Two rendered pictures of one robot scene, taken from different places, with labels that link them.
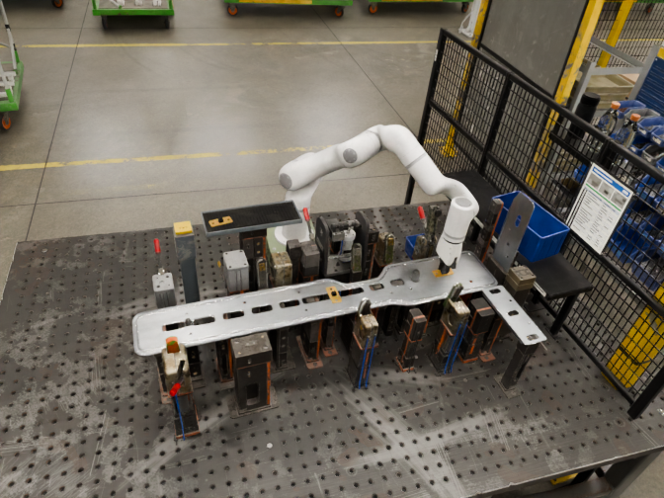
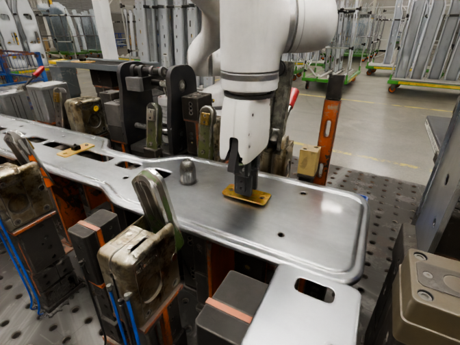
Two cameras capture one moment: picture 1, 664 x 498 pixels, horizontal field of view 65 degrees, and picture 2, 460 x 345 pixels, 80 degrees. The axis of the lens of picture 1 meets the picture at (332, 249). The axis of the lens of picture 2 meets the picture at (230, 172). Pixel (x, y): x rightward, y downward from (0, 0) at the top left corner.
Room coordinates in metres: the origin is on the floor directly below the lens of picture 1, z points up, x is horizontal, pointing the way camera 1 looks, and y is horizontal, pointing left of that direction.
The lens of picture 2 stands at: (1.27, -0.76, 1.27)
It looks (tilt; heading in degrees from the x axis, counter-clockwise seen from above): 28 degrees down; 51
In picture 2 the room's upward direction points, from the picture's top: straight up
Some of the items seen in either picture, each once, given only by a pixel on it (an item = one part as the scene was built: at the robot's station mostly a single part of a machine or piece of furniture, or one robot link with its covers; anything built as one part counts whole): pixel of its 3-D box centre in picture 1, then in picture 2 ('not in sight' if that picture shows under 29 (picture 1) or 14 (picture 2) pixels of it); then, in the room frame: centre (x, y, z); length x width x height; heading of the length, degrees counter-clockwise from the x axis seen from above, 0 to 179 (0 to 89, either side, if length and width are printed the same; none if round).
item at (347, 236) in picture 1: (338, 266); (163, 149); (1.60, -0.03, 0.94); 0.18 x 0.13 x 0.49; 113
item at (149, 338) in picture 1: (329, 297); (68, 151); (1.36, -0.01, 1.00); 1.38 x 0.22 x 0.02; 113
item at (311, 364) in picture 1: (310, 327); (71, 195); (1.34, 0.05, 0.84); 0.17 x 0.06 x 0.29; 23
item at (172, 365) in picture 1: (182, 392); not in sight; (0.97, 0.44, 0.88); 0.15 x 0.11 x 0.36; 23
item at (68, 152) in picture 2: (333, 293); (75, 148); (1.38, -0.02, 1.01); 0.08 x 0.04 x 0.01; 23
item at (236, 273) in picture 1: (237, 298); (64, 142); (1.40, 0.34, 0.90); 0.13 x 0.10 x 0.41; 23
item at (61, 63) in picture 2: (252, 217); (107, 64); (1.59, 0.32, 1.16); 0.37 x 0.14 x 0.02; 113
